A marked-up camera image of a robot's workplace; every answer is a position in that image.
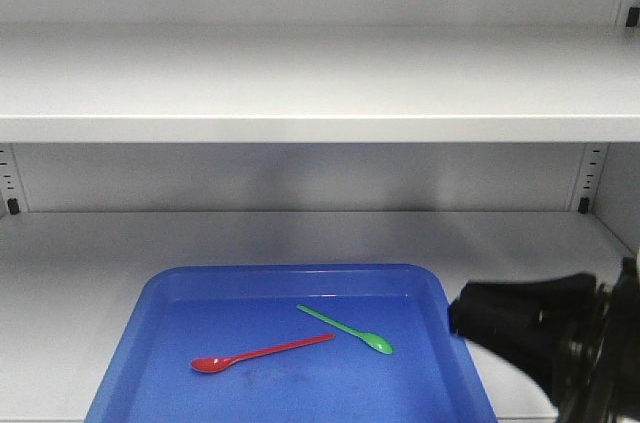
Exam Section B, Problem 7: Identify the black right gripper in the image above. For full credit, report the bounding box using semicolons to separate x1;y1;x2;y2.
448;257;639;422

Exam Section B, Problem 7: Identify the green plastic spoon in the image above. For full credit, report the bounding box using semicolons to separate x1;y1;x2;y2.
296;304;394;355

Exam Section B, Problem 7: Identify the red plastic spoon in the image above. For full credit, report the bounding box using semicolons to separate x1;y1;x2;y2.
190;333;335;374

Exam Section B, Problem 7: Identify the upper grey cabinet shelf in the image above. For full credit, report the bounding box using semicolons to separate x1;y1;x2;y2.
1;24;639;143

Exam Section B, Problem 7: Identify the blue plastic tray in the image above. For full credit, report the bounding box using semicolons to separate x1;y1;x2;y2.
87;264;495;422

